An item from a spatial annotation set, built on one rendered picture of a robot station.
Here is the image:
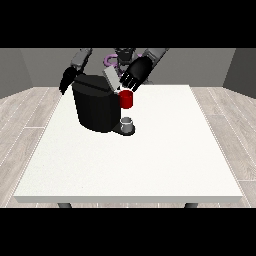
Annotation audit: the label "pale grey machine lid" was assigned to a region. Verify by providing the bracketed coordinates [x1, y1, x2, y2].
[101, 66, 122, 92]

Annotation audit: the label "red pod holder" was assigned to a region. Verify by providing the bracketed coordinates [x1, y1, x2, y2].
[119, 89, 134, 110]

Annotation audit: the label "black coffee machine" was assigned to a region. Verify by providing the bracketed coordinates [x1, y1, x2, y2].
[71, 73, 136, 137]

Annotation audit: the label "grey robot trunk purple rings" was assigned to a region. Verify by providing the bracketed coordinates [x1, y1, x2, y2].
[103, 48, 140, 75]

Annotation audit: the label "small grey cup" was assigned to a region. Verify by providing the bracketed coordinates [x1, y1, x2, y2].
[120, 116, 135, 133]

